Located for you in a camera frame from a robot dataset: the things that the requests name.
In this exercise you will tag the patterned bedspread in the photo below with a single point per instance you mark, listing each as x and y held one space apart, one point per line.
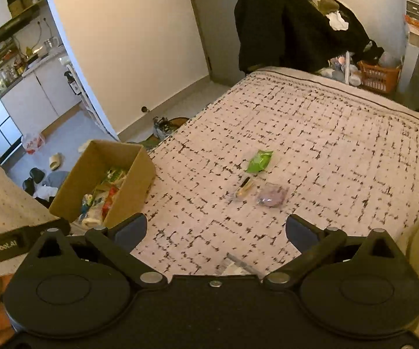
322 123

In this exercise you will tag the white dotted cloth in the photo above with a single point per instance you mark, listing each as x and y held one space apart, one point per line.
6 196

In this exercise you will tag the clear plastic packet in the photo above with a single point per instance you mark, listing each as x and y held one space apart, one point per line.
236 265

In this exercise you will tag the red white plastic bag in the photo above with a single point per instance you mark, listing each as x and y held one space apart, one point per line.
31 142

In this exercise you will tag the spray bottle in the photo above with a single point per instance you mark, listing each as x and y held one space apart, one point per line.
72 81

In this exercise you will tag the bright green snack packet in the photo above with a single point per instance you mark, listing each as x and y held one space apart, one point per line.
258 161

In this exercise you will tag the metal pot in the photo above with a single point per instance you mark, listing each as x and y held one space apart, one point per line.
51 41

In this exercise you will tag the grey cloth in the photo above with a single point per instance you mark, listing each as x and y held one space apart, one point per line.
56 179

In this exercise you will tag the small clear yellow packet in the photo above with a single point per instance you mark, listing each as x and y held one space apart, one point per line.
244 188

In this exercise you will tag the grey sneakers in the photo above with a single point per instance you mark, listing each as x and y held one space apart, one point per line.
162 126

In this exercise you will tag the black jacket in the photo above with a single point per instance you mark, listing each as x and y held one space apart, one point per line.
278 29

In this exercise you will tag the black shoe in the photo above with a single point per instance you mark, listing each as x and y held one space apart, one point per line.
28 184
36 173

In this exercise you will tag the beige slipper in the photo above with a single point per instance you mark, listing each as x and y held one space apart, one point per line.
56 161

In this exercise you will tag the white slipper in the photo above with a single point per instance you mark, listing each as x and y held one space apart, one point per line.
84 146

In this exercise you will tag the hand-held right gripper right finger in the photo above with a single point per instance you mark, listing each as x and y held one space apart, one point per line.
300 234

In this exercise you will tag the pile of plastic containers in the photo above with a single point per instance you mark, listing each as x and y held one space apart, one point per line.
336 71

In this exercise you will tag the range hood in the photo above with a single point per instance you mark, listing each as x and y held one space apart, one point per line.
9 27

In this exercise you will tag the pile of boxed snacks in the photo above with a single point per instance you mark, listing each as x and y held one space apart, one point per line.
98 205

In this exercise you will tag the grey door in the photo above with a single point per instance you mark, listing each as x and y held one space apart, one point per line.
213 36

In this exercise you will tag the cardboard box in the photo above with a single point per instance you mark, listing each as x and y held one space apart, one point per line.
133 189

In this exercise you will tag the white kitchen cabinet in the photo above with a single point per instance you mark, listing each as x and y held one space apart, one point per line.
42 94

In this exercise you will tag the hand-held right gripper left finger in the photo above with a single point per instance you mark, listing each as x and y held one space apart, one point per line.
131 231

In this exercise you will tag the orange plastic basket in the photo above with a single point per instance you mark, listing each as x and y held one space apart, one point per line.
378 78

